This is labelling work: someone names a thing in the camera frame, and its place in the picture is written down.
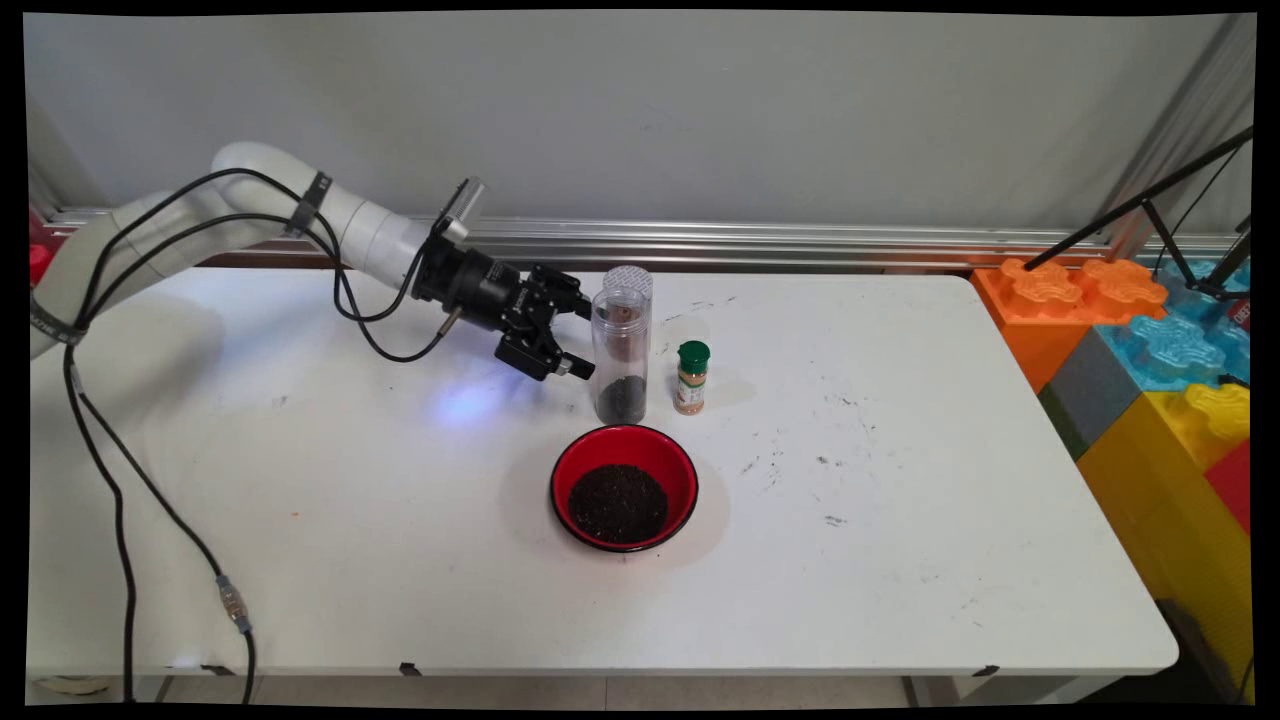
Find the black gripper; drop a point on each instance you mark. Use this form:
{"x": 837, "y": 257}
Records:
{"x": 475, "y": 290}

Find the tall clear plastic jar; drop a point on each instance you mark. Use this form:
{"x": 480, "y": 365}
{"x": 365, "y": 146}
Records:
{"x": 611, "y": 335}

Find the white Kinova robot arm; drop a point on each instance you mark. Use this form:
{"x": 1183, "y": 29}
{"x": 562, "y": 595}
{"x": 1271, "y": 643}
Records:
{"x": 370, "y": 230}

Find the spice jar with printed lid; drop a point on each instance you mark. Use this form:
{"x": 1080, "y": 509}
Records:
{"x": 630, "y": 280}

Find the red bowl with black rim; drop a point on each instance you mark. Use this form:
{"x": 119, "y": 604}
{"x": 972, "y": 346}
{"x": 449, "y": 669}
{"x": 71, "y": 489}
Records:
{"x": 600, "y": 455}

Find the green capped spice bottle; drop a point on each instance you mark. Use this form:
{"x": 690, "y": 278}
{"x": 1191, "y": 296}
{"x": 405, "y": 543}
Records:
{"x": 690, "y": 385}

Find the orange building block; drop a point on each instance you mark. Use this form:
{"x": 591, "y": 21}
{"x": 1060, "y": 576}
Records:
{"x": 1040, "y": 290}

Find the red plastic object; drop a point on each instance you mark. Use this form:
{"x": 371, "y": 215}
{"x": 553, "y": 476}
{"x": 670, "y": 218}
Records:
{"x": 40, "y": 262}

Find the grey building block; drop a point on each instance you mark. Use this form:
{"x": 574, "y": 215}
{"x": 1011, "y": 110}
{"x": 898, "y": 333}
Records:
{"x": 1090, "y": 395}

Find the black tripod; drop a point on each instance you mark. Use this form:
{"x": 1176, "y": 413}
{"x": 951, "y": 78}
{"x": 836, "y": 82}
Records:
{"x": 1100, "y": 225}

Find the light blue building block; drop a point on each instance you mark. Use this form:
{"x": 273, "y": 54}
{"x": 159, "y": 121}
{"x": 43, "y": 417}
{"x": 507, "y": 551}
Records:
{"x": 1170, "y": 350}

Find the red cracker box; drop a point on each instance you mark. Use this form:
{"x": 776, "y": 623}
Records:
{"x": 1240, "y": 315}

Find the large red building block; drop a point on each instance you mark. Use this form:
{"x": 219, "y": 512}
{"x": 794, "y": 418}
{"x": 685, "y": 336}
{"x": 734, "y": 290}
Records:
{"x": 1232, "y": 485}

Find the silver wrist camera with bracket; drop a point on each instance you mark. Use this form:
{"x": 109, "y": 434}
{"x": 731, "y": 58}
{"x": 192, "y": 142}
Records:
{"x": 462, "y": 205}

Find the aluminium rail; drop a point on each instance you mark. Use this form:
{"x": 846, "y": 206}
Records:
{"x": 800, "y": 245}

